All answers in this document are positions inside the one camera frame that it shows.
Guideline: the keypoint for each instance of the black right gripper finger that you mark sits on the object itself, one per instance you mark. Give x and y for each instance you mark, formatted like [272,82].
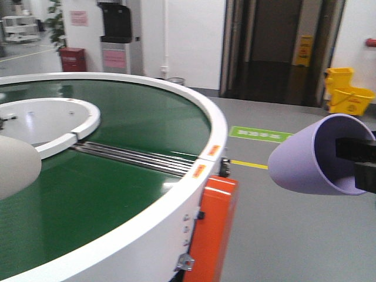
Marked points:
[365,176]
[356,150]

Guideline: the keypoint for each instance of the lavender plastic cup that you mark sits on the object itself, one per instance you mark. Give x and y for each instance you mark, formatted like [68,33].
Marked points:
[307,161]

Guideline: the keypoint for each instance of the beige plastic cup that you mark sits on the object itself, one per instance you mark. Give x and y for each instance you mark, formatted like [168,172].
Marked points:
[20,166]

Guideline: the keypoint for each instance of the orange conveyor motor cover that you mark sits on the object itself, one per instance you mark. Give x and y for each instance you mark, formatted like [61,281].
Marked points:
[212,232]

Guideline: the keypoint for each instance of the steel conveyor rollers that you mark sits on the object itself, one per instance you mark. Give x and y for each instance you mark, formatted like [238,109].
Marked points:
[173,165]

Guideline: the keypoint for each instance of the mesh waste bin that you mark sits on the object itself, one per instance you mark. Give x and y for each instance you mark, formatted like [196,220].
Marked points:
[176,80]

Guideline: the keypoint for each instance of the white outer conveyor rim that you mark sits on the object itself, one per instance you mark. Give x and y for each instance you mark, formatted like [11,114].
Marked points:
[151,245]

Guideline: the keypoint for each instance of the green circular conveyor belt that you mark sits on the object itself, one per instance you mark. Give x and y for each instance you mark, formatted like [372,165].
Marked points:
[79,197]

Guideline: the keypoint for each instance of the yellow mop bucket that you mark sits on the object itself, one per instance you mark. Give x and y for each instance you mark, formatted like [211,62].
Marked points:
[345,98]

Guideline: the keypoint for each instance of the black water dispenser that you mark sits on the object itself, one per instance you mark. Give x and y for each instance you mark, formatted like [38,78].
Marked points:
[121,44]

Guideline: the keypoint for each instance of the red fire extinguisher cabinet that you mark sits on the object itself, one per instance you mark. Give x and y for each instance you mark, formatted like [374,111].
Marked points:
[73,59]

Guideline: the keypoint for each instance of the green potted plant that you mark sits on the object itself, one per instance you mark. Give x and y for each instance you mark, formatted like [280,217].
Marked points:
[55,23]

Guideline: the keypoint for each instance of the white shelf cart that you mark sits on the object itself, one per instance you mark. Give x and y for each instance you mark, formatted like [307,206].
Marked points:
[20,28]

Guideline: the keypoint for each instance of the pink wall notice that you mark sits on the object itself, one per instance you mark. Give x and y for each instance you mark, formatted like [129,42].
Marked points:
[79,18]

